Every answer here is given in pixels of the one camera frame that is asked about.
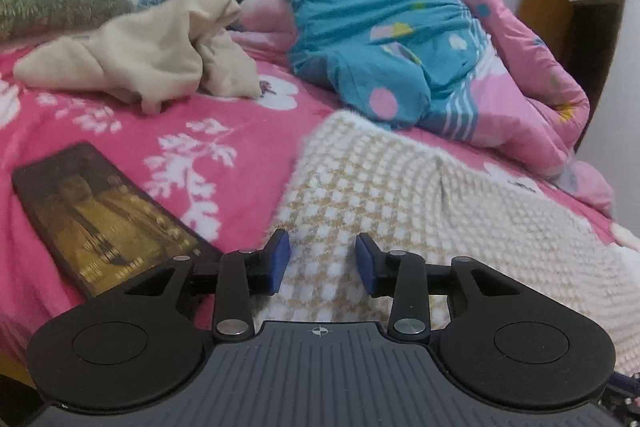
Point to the pale cream cloth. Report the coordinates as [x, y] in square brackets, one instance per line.
[627, 238]

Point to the brown wooden door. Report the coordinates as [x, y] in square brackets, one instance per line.
[540, 7]

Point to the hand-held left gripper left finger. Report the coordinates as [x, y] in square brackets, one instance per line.
[281, 259]

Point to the cream fleece garment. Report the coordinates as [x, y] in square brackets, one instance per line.
[150, 47]

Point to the black smartphone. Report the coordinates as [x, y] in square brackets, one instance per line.
[100, 217]

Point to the pink floral blanket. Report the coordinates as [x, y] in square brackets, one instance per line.
[125, 122]

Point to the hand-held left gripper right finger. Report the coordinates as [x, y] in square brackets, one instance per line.
[365, 264]

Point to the beige white houndstooth coat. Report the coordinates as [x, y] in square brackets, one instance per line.
[400, 207]

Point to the blue and pink quilt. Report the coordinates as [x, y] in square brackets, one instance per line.
[375, 32]

